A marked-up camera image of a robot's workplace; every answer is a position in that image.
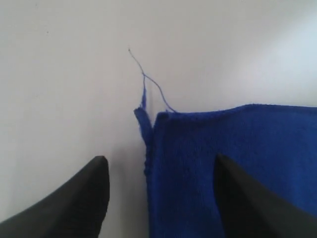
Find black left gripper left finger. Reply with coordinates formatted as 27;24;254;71
0;156;110;238

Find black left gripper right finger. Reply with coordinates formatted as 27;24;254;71
214;154;317;238

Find blue towel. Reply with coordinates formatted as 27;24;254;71
134;97;317;238

